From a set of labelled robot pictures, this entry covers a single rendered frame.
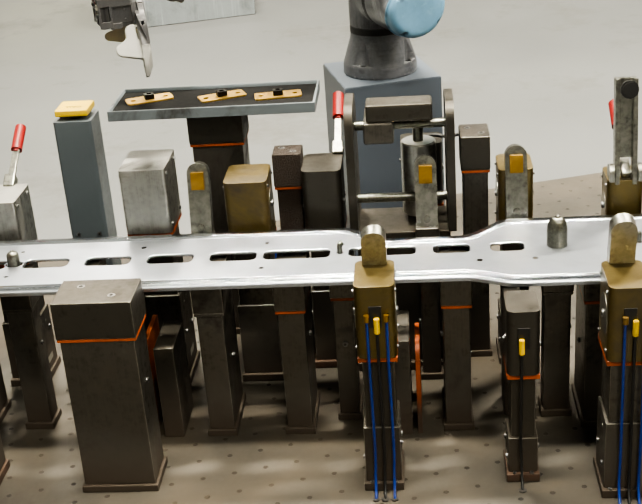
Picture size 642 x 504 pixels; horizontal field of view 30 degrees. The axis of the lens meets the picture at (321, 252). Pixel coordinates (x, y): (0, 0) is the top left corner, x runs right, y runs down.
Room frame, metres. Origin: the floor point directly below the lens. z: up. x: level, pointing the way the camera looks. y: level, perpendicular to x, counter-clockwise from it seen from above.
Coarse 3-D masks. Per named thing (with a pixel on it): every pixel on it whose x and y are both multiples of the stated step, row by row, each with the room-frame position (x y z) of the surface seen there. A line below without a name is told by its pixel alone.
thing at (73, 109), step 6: (66, 102) 2.13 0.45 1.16; (72, 102) 2.13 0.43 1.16; (78, 102) 2.12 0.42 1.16; (84, 102) 2.12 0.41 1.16; (90, 102) 2.12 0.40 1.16; (60, 108) 2.09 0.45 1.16; (66, 108) 2.09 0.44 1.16; (72, 108) 2.09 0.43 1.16; (78, 108) 2.09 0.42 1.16; (84, 108) 2.08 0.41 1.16; (90, 108) 2.10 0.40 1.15; (60, 114) 2.08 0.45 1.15; (66, 114) 2.08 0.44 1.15; (72, 114) 2.08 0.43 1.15; (78, 114) 2.08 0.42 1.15; (84, 114) 2.07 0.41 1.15
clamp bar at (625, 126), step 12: (624, 84) 1.81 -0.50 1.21; (636, 84) 1.81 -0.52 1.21; (624, 96) 1.81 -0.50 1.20; (636, 96) 1.83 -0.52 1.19; (624, 108) 1.84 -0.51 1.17; (636, 108) 1.83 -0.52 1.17; (624, 120) 1.84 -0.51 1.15; (636, 120) 1.83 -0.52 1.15; (624, 132) 1.83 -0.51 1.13; (636, 132) 1.82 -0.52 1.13; (624, 144) 1.83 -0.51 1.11; (636, 144) 1.82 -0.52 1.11; (624, 156) 1.83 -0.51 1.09; (636, 156) 1.82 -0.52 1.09; (636, 168) 1.81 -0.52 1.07; (636, 180) 1.81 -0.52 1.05
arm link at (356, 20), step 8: (352, 0) 2.37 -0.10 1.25; (360, 0) 2.33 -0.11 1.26; (352, 8) 2.38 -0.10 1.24; (360, 8) 2.34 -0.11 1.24; (352, 16) 2.38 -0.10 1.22; (360, 16) 2.36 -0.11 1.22; (368, 16) 2.32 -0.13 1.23; (352, 24) 2.38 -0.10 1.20; (360, 24) 2.36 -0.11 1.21; (368, 24) 2.35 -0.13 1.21; (376, 24) 2.34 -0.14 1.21
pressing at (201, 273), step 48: (48, 240) 1.86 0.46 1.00; (96, 240) 1.84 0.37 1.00; (144, 240) 1.83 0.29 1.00; (192, 240) 1.82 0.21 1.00; (240, 240) 1.80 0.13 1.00; (288, 240) 1.79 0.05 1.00; (336, 240) 1.78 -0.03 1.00; (432, 240) 1.74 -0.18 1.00; (480, 240) 1.73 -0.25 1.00; (528, 240) 1.72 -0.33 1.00; (576, 240) 1.71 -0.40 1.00; (0, 288) 1.69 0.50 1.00; (48, 288) 1.68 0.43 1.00; (144, 288) 1.66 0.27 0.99; (192, 288) 1.66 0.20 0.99; (240, 288) 1.65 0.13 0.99
